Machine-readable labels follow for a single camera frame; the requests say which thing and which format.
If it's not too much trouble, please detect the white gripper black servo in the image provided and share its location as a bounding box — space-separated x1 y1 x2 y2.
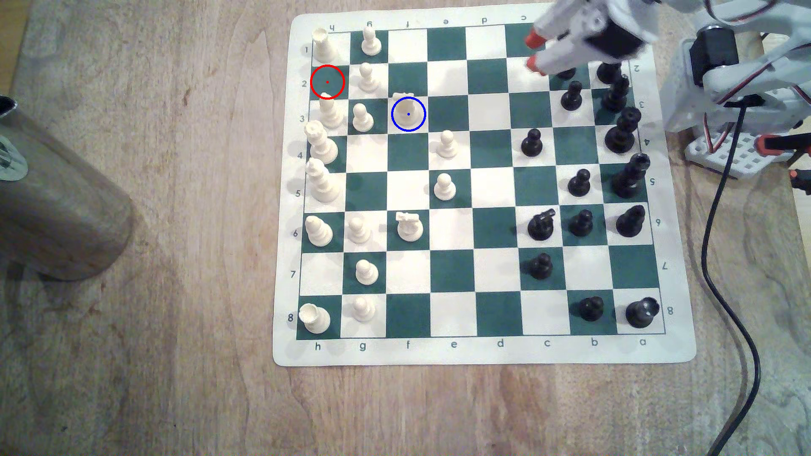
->
524 0 660 76

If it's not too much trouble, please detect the white knight chess piece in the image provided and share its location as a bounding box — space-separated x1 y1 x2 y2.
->
392 92 423 130
396 212 424 242

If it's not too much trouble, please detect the black bishop chess piece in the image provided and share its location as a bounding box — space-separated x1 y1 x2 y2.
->
616 204 646 238
602 74 631 114

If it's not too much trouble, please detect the black queen chess piece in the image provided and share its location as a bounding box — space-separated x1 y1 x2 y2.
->
605 106 642 155

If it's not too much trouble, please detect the black king chess piece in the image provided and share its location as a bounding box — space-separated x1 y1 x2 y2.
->
611 152 651 199

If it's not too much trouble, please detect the green white chess mat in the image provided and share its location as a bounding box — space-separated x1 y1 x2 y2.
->
272 3 698 367

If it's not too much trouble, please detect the white rook chess piece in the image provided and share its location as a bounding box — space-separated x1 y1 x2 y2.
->
313 27 338 63
298 303 331 334

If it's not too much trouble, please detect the white bishop chess piece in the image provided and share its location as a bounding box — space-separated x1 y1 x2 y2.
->
318 95 346 129
305 215 333 247

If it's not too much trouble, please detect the white queen chess piece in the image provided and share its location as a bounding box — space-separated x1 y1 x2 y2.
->
305 121 339 165

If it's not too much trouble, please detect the white king chess piece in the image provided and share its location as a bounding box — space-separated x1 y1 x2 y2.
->
305 157 340 203

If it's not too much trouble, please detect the black rook chess piece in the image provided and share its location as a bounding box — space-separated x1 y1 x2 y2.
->
626 297 660 329

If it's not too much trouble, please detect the metal cylinder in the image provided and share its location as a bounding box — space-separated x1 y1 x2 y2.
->
0 95 136 282

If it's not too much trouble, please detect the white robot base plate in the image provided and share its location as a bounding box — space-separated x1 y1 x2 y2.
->
684 123 796 179

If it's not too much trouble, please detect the black cable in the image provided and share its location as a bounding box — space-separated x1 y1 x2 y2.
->
697 95 761 456

